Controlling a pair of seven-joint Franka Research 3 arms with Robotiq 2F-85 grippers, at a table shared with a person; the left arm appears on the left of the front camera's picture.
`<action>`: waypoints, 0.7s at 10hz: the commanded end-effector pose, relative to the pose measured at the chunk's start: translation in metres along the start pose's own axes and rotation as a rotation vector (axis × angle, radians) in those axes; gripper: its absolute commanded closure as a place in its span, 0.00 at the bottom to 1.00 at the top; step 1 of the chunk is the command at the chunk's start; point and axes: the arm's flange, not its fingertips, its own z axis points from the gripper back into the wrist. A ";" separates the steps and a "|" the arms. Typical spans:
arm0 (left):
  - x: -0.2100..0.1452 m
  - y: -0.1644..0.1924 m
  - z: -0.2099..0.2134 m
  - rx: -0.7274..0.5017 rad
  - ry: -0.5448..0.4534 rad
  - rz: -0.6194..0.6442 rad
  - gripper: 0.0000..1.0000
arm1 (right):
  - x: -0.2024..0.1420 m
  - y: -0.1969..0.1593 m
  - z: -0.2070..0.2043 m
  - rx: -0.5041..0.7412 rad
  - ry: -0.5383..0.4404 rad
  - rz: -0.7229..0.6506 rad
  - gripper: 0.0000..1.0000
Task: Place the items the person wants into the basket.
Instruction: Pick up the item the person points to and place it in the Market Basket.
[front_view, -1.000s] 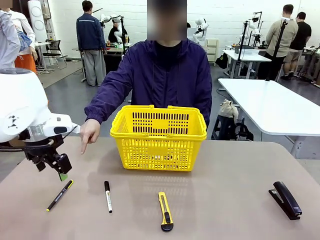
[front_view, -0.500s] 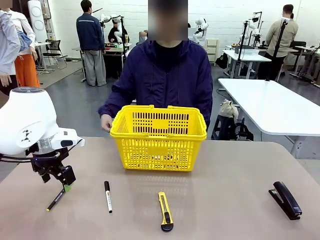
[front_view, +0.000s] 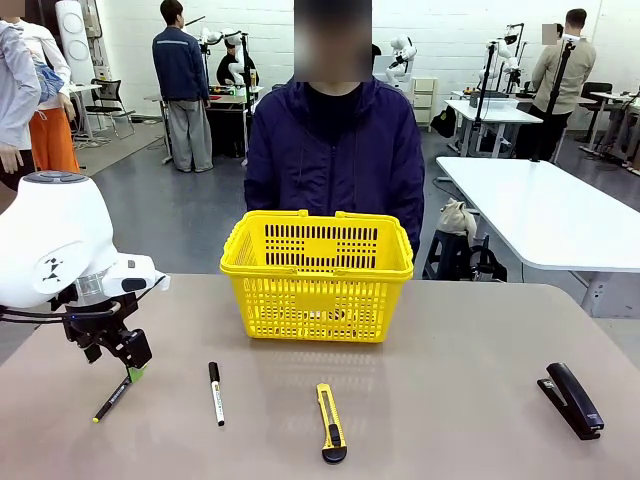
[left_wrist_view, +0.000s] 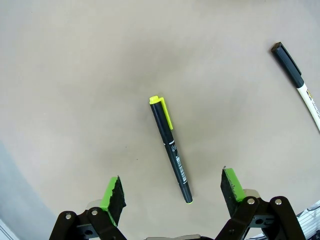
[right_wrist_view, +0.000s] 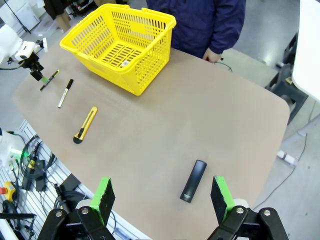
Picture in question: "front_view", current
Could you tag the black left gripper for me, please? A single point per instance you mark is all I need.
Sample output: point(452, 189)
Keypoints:
point(97, 320)

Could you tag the black pen yellow tips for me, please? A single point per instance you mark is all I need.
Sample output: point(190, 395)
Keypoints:
point(111, 400)

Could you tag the black stapler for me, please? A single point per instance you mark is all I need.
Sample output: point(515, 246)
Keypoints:
point(570, 395)

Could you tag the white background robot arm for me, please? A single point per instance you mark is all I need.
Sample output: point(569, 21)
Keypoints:
point(400, 55)

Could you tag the person's left forearm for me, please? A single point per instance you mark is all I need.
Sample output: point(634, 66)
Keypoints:
point(415, 230)

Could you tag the white desk-mounted robot arm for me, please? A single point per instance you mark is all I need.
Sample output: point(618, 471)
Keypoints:
point(502, 55)

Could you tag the yellow plastic shopping basket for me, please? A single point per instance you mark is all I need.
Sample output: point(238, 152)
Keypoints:
point(315, 272)

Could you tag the person in purple jacket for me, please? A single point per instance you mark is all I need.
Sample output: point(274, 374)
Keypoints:
point(335, 160)

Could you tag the white marker black cap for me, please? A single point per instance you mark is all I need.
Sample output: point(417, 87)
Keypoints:
point(217, 400)

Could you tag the mannequin with orange pants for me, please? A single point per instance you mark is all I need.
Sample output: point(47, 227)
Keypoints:
point(50, 135)

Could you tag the yellow black utility knife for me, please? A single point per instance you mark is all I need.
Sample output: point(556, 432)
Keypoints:
point(332, 440)

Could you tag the black mesh chair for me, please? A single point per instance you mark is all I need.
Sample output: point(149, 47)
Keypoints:
point(107, 100)

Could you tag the man navy jacket grey trousers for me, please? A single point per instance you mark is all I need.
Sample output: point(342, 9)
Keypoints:
point(180, 70)

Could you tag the white standing air conditioner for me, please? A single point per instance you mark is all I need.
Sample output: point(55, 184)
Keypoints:
point(75, 35)

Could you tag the black stool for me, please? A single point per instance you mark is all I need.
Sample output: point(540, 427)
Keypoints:
point(447, 255)

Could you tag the beige cloth bag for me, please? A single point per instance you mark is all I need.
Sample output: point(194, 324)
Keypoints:
point(456, 217)

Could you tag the white drawer cabinet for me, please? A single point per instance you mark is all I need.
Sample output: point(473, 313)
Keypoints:
point(424, 100)

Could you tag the black bag on floor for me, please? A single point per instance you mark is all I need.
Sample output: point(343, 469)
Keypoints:
point(444, 122)

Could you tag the thin black tripod stand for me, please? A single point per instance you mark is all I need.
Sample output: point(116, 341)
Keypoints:
point(482, 100)

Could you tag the white background desk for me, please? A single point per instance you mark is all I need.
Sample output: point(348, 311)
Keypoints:
point(492, 111)

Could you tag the large white table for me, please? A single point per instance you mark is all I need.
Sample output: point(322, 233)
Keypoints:
point(540, 210)

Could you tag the tall black tripod stand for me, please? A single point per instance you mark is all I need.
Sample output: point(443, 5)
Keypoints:
point(552, 105)

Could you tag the man in beige jacket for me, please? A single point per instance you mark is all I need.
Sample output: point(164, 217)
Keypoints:
point(565, 75)

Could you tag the black office chair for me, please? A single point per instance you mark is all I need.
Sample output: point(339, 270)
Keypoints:
point(597, 90)

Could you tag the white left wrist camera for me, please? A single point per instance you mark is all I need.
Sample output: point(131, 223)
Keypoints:
point(132, 275)

